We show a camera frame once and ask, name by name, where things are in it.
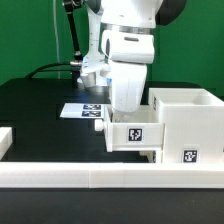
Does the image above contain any fiducial marker sheet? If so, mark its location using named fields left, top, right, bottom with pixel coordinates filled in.
left=60, top=103, right=107, bottom=119

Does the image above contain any black cable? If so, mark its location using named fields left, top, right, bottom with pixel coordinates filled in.
left=24, top=61, right=83, bottom=80

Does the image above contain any white drawer cabinet frame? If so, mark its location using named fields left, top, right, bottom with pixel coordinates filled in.
left=140, top=88, right=224, bottom=164

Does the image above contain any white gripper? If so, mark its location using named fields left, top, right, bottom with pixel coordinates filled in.
left=80, top=59, right=147, bottom=113

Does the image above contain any white hanging cable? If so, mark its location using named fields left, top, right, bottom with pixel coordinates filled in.
left=52, top=0, right=62, bottom=80

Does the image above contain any white fence wall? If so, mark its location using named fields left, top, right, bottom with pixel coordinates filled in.
left=0, top=127, right=13, bottom=160
left=0, top=162, right=224, bottom=189

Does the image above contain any white front fence wall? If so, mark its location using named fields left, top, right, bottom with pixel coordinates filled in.
left=0, top=162, right=224, bottom=189

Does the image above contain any white drawer box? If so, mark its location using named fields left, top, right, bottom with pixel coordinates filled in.
left=95, top=105, right=165, bottom=152

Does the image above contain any white left fence wall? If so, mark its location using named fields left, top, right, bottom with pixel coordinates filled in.
left=0, top=127, right=13, bottom=160

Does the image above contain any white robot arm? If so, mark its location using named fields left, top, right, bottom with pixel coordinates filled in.
left=81, top=0, right=187, bottom=114

